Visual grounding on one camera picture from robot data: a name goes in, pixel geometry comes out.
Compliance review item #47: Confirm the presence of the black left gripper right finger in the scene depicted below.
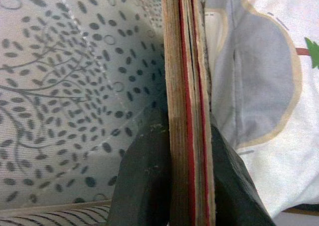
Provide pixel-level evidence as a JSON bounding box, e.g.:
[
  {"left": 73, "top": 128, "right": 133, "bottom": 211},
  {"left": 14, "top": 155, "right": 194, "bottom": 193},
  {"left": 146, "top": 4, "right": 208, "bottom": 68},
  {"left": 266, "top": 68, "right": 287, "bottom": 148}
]
[{"left": 210, "top": 111, "right": 277, "bottom": 226}]

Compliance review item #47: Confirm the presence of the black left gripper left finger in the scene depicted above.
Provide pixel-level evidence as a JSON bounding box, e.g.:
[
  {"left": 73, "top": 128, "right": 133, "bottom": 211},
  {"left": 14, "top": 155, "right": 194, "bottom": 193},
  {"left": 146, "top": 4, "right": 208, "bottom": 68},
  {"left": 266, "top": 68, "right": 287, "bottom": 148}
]
[{"left": 108, "top": 106, "right": 173, "bottom": 226}]

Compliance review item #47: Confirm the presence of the white pillow green tree print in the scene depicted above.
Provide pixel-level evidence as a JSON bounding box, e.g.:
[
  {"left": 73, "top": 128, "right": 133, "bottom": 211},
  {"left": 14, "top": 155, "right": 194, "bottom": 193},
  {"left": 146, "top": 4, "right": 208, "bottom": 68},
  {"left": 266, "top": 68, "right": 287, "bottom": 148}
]
[{"left": 199, "top": 0, "right": 319, "bottom": 221}]

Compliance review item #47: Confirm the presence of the yellow blue children's book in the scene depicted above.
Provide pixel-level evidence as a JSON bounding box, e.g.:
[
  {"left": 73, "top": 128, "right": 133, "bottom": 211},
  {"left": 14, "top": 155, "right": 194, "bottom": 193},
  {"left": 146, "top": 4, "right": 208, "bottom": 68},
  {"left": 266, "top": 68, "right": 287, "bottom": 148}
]
[{"left": 160, "top": 0, "right": 217, "bottom": 226}]

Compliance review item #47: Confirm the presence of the grey quilted leaf-print mattress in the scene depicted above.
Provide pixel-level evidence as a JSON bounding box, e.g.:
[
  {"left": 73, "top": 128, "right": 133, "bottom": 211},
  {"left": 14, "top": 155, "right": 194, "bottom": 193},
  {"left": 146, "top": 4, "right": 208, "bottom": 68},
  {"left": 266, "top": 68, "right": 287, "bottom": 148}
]
[{"left": 0, "top": 0, "right": 170, "bottom": 226}]

